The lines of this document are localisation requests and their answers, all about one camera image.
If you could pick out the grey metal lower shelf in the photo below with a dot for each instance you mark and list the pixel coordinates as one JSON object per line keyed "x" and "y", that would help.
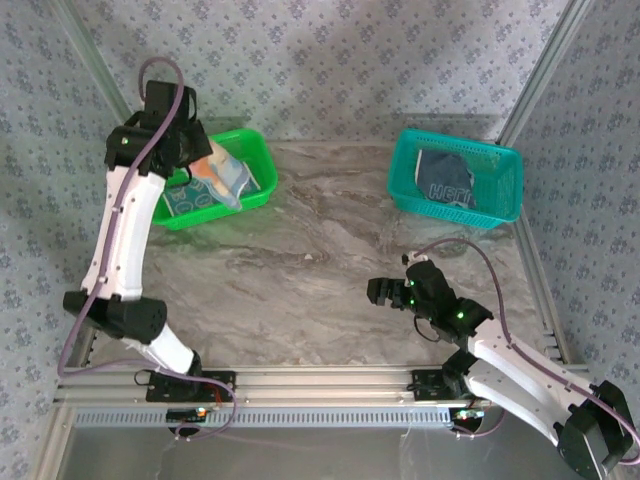
{"x": 320, "y": 455}

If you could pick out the light blue orange towel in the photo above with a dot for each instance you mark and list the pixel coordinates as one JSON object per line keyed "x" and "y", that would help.
{"x": 225, "y": 175}

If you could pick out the aluminium frame post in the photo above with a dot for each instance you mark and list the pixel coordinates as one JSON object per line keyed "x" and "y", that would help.
{"x": 104, "y": 75}
{"x": 544, "y": 75}

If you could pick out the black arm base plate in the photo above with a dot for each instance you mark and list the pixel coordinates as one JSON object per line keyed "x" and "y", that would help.
{"x": 222, "y": 378}
{"x": 425, "y": 382}

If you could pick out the dark blue lettered towel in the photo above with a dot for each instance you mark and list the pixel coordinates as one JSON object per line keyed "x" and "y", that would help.
{"x": 445, "y": 175}

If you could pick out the small circuit board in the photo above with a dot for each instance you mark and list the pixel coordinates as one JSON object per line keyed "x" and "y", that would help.
{"x": 187, "y": 414}
{"x": 467, "y": 415}

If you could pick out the teal rabbit print towel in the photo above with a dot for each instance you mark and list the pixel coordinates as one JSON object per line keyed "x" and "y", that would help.
{"x": 182, "y": 200}

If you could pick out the teal plastic basket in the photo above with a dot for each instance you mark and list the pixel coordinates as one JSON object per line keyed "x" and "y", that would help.
{"x": 500, "y": 180}

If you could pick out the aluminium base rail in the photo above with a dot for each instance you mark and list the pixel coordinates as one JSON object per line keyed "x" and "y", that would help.
{"x": 320, "y": 382}

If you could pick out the green plastic basket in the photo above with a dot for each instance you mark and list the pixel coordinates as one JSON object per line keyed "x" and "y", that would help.
{"x": 260, "y": 150}

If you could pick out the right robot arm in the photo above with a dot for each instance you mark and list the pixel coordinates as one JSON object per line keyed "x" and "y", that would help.
{"x": 520, "y": 380}

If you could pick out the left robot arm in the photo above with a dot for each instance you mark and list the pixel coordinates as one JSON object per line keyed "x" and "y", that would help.
{"x": 125, "y": 225}

